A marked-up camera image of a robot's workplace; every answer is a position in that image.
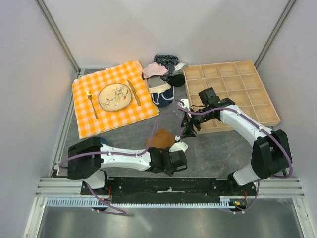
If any grey cable duct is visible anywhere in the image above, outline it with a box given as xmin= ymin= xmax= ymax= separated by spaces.
xmin=46 ymin=197 xmax=235 ymax=209

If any orange checkered cloth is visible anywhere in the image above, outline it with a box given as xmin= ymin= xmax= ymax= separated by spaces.
xmin=72 ymin=61 xmax=159 ymax=139

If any navy blue underwear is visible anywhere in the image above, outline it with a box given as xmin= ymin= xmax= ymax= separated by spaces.
xmin=151 ymin=86 xmax=175 ymax=108

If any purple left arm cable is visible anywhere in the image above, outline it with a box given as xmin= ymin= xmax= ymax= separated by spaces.
xmin=58 ymin=111 xmax=183 ymax=215

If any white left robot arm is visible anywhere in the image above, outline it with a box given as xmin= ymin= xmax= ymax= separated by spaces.
xmin=66 ymin=137 xmax=188 ymax=195

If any striped dark underwear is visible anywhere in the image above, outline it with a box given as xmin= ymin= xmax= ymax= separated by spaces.
xmin=154 ymin=54 xmax=179 ymax=73

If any wooden compartment tray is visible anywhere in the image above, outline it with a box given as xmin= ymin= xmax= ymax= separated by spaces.
xmin=184 ymin=60 xmax=280 ymax=127

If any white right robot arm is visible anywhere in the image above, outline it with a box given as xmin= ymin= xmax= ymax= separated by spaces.
xmin=175 ymin=88 xmax=293 ymax=195

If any brown underwear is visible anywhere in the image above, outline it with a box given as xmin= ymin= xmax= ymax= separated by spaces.
xmin=146 ymin=128 xmax=175 ymax=152

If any grey beige underwear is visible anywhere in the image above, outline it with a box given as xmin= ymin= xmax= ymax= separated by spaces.
xmin=147 ymin=76 xmax=171 ymax=94

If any blue bowl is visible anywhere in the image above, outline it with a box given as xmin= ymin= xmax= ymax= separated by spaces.
xmin=96 ymin=136 xmax=108 ymax=145

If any white grey underwear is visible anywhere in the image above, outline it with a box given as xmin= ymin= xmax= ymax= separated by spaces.
xmin=171 ymin=62 xmax=189 ymax=76

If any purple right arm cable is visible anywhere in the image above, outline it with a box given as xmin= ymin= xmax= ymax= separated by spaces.
xmin=174 ymin=99 xmax=294 ymax=214

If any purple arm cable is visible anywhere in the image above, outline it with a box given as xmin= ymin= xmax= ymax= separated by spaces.
xmin=174 ymin=99 xmax=294 ymax=214
xmin=58 ymin=111 xmax=183 ymax=215

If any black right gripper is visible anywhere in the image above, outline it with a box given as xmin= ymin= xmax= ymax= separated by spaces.
xmin=181 ymin=106 xmax=214 ymax=139

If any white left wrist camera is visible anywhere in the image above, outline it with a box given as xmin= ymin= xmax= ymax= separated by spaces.
xmin=169 ymin=141 xmax=188 ymax=152

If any gold fork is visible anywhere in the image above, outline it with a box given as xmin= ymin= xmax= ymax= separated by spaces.
xmin=86 ymin=90 xmax=99 ymax=119

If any beige floral plate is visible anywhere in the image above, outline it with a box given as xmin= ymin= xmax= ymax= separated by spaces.
xmin=98 ymin=83 xmax=132 ymax=112

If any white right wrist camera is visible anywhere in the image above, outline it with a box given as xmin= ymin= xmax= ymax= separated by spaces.
xmin=177 ymin=99 xmax=192 ymax=118

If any black underwear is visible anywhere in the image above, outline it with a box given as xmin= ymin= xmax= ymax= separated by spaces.
xmin=168 ymin=74 xmax=185 ymax=87

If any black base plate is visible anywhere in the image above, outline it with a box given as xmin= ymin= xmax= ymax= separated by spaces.
xmin=94 ymin=177 xmax=256 ymax=203

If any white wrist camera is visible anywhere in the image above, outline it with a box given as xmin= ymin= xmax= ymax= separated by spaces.
xmin=169 ymin=141 xmax=188 ymax=152
xmin=177 ymin=99 xmax=192 ymax=118

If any pink underwear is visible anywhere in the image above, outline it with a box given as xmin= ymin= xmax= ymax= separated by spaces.
xmin=143 ymin=62 xmax=168 ymax=79

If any gold knife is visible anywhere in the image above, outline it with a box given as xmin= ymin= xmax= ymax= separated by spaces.
xmin=127 ymin=80 xmax=141 ymax=106

